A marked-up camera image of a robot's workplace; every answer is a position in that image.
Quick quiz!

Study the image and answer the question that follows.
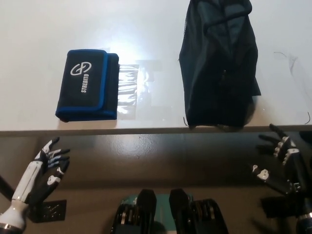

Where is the black blue zip notebook case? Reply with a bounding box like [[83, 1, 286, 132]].
[[55, 49, 120, 123]]

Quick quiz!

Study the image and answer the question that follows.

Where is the dark lunch bag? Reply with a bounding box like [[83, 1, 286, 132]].
[[178, 0, 262, 129]]

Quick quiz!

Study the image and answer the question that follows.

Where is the clear tape patch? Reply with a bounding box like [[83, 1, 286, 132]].
[[116, 58, 168, 122]]

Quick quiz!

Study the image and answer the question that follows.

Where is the black slanted pole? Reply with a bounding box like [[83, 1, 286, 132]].
[[0, 174, 15, 202]]

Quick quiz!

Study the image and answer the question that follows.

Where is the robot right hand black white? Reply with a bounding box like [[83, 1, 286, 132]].
[[251, 123, 305, 195]]

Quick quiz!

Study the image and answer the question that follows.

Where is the black tape patch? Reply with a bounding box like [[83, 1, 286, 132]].
[[29, 199, 67, 223]]

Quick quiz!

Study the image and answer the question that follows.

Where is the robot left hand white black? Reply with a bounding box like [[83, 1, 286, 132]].
[[9, 137, 71, 204]]

